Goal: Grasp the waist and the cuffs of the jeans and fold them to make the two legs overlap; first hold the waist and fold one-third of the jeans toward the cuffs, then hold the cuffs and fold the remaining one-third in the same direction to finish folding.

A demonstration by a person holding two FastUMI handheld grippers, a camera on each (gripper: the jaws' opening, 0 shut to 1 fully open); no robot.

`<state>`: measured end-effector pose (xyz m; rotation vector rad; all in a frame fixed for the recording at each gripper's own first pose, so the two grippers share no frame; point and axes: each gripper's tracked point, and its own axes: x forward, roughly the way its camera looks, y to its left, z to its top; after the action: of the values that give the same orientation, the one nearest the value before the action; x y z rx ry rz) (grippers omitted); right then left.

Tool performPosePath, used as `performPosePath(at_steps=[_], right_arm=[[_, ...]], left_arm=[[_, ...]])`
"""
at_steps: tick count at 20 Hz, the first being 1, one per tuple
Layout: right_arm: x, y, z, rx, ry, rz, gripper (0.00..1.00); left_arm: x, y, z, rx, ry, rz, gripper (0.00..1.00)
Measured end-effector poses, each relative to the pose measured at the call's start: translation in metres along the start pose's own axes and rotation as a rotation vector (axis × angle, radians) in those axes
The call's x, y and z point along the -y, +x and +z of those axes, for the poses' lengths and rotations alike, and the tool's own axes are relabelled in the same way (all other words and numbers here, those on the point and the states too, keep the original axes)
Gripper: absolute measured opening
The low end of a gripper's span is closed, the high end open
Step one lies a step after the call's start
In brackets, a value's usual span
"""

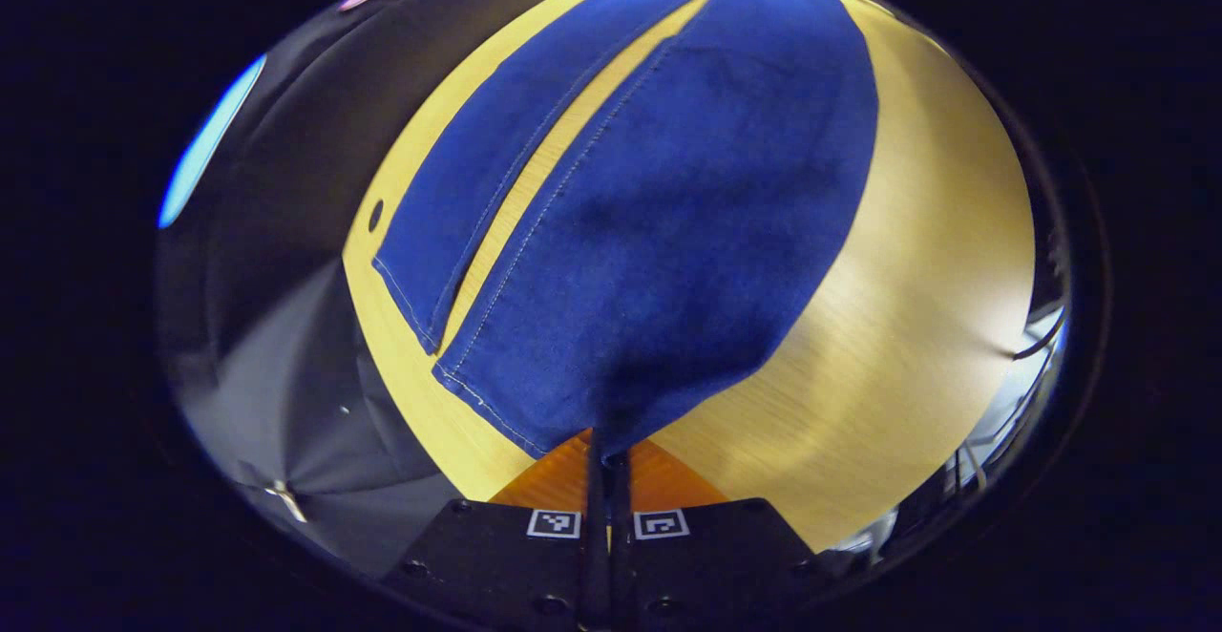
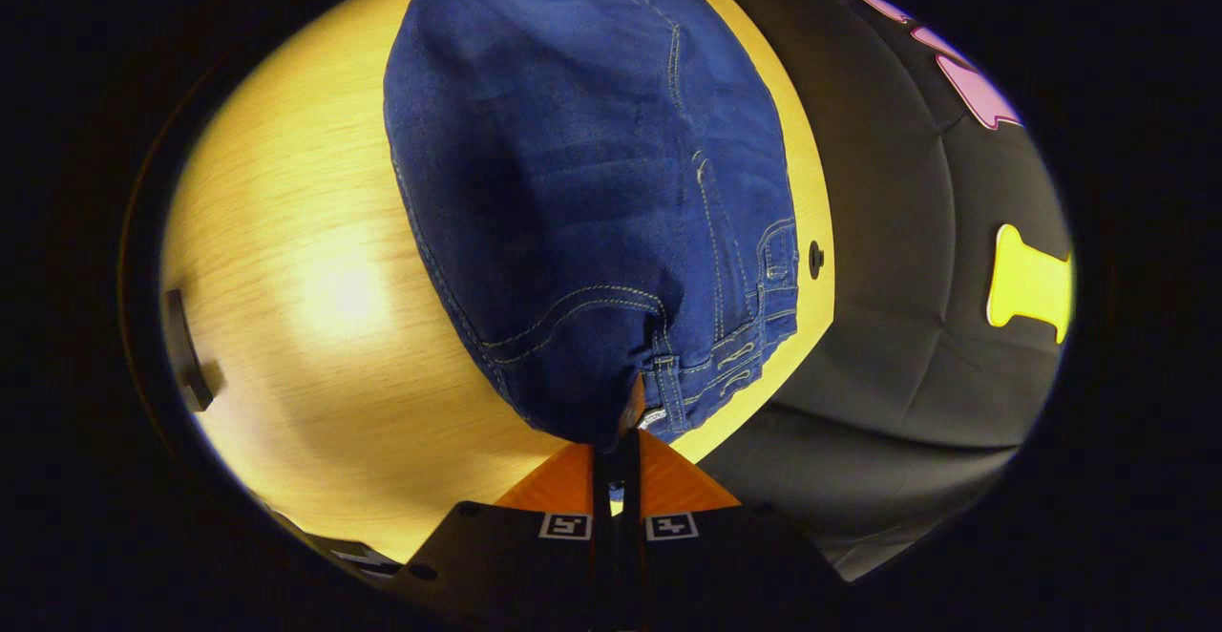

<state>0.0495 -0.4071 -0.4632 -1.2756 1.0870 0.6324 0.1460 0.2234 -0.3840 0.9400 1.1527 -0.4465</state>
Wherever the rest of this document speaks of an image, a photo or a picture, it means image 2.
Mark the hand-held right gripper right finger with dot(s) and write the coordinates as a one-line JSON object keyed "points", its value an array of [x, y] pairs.
{"points": [[628, 537]]}

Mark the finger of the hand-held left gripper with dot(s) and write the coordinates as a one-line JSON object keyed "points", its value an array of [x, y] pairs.
{"points": [[358, 558]]}

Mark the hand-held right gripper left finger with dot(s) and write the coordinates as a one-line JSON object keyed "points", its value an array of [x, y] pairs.
{"points": [[603, 537]]}

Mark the blue denim jeans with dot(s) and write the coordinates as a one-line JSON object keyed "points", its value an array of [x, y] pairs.
{"points": [[573, 183]]}

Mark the black table clamp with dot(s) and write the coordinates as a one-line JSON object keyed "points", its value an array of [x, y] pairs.
{"points": [[186, 350]]}

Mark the black backdrop cloth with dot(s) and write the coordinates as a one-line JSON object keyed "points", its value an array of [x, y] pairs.
{"points": [[888, 279]]}

